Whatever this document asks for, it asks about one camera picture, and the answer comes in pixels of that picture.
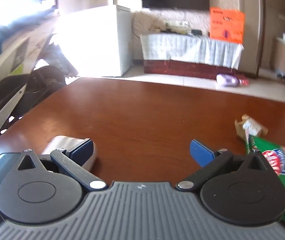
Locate white patterned tablecloth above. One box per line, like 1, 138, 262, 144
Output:
140, 33, 244, 69

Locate orange gift box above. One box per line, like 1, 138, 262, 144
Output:
209, 7, 245, 43

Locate dark cloth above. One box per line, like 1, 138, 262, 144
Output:
0, 0, 59, 48

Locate purple plastic bottle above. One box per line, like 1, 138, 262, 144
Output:
216, 74, 240, 87

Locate white wall sockets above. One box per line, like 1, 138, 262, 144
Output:
166, 21, 190, 28

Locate wooden kitchen counter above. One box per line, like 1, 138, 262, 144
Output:
275, 37, 285, 73

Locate grey rounded flat object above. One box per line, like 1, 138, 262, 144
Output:
0, 135, 98, 205

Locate green shrimp cracker bag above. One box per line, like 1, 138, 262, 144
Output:
245, 134, 285, 232

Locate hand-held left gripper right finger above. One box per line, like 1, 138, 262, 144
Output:
176, 139, 268, 191

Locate leaning flat boards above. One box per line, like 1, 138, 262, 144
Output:
0, 26, 55, 133

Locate white chest freezer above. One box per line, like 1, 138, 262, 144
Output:
58, 4, 132, 77

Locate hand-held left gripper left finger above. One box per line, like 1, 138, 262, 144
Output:
17, 138, 108, 190

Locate beige snack packet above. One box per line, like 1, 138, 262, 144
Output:
234, 114, 268, 140

